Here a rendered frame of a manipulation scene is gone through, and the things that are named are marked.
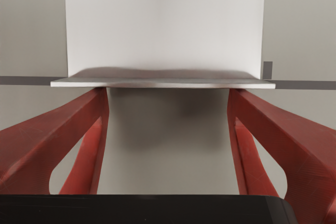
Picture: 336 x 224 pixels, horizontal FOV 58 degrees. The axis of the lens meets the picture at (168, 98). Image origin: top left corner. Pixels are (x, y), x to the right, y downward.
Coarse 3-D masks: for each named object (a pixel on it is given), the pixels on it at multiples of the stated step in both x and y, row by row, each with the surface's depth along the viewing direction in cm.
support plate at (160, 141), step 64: (0, 0) 13; (64, 0) 13; (320, 0) 13; (0, 64) 14; (64, 64) 14; (320, 64) 13; (0, 128) 14; (128, 128) 14; (192, 128) 14; (128, 192) 14; (192, 192) 14
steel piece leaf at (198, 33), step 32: (96, 0) 13; (128, 0) 13; (160, 0) 13; (192, 0) 13; (224, 0) 13; (256, 0) 13; (96, 32) 13; (128, 32) 13; (160, 32) 13; (192, 32) 13; (224, 32) 13; (256, 32) 13; (96, 64) 13; (128, 64) 13; (160, 64) 13; (192, 64) 13; (224, 64) 13; (256, 64) 13
